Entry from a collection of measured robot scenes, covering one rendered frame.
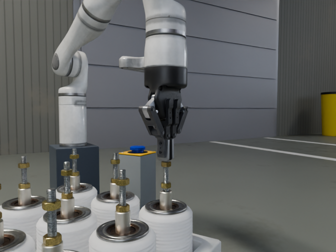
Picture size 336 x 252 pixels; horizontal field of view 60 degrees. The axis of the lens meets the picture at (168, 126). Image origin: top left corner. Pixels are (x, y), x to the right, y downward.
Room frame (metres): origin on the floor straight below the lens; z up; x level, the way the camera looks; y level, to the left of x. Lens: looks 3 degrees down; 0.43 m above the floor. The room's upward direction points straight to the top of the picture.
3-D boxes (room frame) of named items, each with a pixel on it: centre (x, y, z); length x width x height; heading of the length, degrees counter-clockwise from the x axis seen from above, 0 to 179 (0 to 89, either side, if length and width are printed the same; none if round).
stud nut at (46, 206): (0.31, 0.13, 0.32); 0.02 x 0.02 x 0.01; 40
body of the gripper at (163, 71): (0.51, 0.00, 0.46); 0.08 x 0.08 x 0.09
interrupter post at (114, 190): (0.57, 0.10, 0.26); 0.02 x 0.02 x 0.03
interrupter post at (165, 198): (0.51, 0.00, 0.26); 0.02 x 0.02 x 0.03
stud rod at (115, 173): (0.57, 0.10, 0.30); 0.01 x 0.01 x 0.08
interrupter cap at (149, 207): (0.51, 0.00, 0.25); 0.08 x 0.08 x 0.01
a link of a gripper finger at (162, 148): (0.50, 0.01, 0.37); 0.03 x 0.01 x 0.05; 148
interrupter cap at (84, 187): (0.63, 0.21, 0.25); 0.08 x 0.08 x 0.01
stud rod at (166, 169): (0.51, 0.00, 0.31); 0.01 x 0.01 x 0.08
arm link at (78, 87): (1.02, 0.33, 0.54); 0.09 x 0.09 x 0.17; 45
